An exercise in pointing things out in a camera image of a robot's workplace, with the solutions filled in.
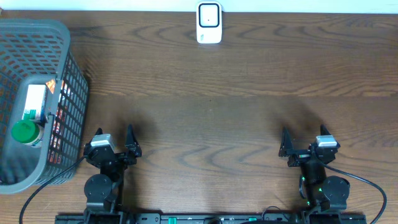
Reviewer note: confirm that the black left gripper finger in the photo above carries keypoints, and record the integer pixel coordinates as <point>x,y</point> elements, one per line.
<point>131,142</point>
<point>99,131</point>

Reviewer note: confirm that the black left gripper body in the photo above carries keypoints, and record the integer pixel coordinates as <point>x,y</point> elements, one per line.
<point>122,161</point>

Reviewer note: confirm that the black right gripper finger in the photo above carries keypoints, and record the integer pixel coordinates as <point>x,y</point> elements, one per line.
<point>323,130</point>
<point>286,146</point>

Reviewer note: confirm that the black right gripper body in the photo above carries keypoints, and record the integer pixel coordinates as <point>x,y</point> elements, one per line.
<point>300,158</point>

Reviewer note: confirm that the orange candy bar wrapper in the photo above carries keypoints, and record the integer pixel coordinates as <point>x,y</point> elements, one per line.
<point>56,142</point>

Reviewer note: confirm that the white green medicine box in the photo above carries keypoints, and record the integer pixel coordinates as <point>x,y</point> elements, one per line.
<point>34,108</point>

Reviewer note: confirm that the green lid white jar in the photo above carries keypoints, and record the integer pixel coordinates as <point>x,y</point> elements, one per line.
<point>28,132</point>

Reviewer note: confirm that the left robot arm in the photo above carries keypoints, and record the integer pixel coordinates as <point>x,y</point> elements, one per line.
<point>104,190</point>

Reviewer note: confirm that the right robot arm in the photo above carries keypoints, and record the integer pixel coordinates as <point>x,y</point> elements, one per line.
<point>326,193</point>

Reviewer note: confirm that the white barcode scanner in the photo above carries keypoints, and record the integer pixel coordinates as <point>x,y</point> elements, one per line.
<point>209,22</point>

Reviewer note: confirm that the grey plastic mesh basket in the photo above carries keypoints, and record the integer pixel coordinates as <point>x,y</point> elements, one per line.
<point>37,52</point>

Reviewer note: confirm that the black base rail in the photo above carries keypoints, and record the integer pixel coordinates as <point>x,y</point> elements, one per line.
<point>155,218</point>

